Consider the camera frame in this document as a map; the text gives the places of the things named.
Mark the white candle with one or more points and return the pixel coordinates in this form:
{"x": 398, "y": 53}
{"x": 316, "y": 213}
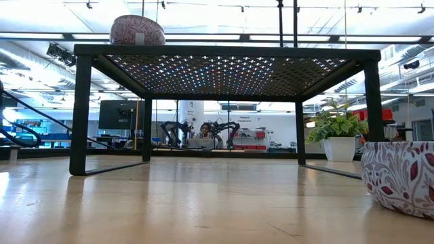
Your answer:
{"x": 129, "y": 28}

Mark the red leaf patterned bowl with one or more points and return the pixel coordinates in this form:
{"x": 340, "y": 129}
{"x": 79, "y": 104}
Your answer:
{"x": 396, "y": 176}

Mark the black background robot arm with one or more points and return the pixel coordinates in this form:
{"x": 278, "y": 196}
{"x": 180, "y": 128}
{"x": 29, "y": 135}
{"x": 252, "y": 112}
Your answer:
{"x": 174, "y": 130}
{"x": 225, "y": 127}

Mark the person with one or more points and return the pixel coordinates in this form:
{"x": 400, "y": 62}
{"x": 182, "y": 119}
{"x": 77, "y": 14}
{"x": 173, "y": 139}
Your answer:
{"x": 205, "y": 130}

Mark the white pillar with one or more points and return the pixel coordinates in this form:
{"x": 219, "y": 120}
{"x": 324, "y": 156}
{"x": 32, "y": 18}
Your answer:
{"x": 191, "y": 112}

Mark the shelf with red bins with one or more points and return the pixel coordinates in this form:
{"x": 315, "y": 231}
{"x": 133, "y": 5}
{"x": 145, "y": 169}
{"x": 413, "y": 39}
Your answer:
{"x": 251, "y": 139}

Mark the black perforated metal shelf riser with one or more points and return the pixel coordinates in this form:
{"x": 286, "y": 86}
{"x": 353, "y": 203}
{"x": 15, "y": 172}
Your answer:
{"x": 227, "y": 51}

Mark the black monitor screen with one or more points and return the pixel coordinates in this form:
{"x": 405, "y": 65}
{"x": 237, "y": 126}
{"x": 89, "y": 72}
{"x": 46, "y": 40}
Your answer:
{"x": 120, "y": 115}

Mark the green plant in white pot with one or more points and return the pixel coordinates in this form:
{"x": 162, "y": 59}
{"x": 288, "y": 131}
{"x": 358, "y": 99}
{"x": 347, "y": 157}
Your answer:
{"x": 339, "y": 149}

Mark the black ceiling spotlight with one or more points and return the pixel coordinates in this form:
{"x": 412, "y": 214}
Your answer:
{"x": 61, "y": 54}

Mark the red box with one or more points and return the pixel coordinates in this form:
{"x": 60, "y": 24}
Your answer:
{"x": 388, "y": 113}

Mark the blue storage bins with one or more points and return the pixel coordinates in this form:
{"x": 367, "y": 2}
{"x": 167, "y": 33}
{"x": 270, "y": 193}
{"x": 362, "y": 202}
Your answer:
{"x": 40, "y": 130}

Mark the small white block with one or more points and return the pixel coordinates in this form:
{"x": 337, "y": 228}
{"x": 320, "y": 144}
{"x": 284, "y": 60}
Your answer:
{"x": 13, "y": 154}

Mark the black aluminium table frame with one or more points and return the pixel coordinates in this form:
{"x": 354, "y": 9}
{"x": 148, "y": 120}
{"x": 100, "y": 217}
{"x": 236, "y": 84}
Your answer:
{"x": 237, "y": 155}

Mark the black security camera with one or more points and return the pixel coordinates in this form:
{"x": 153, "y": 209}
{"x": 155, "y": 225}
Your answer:
{"x": 412, "y": 64}

